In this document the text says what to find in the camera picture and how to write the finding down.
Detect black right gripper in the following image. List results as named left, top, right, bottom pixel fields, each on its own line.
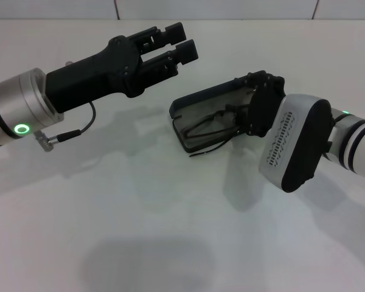
left=226, top=70, right=286, bottom=137

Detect silver black wrist camera box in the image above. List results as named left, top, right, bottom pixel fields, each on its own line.
left=259, top=93, right=335, bottom=194

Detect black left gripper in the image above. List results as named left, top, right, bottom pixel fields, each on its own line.
left=45, top=35, right=147, bottom=113

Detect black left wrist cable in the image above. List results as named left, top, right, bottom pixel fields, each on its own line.
left=50, top=102, right=97, bottom=143

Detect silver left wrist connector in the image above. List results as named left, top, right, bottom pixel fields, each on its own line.
left=33, top=130, right=54, bottom=152

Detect black glasses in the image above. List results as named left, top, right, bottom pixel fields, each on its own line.
left=181, top=108, right=242, bottom=158

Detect black glasses case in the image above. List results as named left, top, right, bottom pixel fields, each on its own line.
left=169, top=77, right=257, bottom=154

